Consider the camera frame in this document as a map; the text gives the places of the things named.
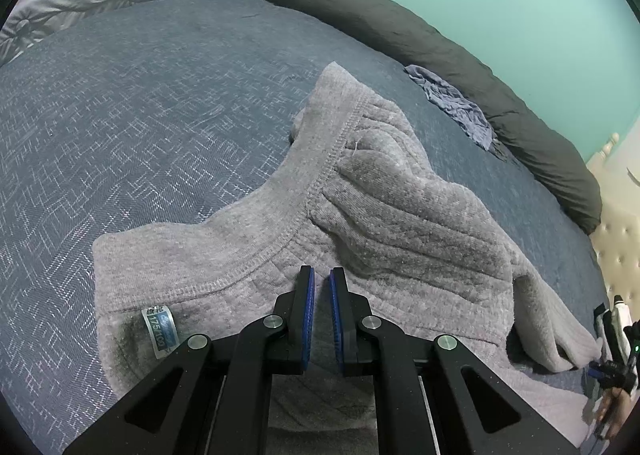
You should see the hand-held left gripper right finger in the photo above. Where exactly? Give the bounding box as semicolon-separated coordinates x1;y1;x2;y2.
327;266;578;455

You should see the blue crumpled garment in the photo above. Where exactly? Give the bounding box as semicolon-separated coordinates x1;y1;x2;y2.
404;64;497;152

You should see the grey quilted sweater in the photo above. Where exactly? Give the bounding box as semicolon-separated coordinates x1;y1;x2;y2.
91;61;601;455

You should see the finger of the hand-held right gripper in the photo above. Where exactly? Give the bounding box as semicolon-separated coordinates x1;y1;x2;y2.
587;361;621;384

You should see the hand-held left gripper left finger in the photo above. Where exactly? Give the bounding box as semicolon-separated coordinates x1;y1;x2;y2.
62;265;317;455

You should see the dark grey long pillow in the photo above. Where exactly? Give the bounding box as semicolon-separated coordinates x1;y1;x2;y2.
246;0;602;235

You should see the white and black folded garment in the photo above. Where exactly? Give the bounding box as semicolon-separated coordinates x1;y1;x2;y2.
594;296;633;366

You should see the cream tufted headboard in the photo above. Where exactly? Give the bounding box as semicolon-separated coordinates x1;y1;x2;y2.
586;132;640;316

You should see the person's right hand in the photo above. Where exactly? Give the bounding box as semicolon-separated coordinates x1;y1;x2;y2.
591;384;632;441

